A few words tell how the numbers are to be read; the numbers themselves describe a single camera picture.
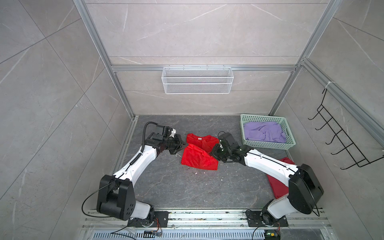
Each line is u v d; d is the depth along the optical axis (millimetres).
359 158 609
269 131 1076
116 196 417
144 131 648
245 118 1120
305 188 429
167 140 697
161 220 734
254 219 729
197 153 822
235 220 746
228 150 647
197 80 1009
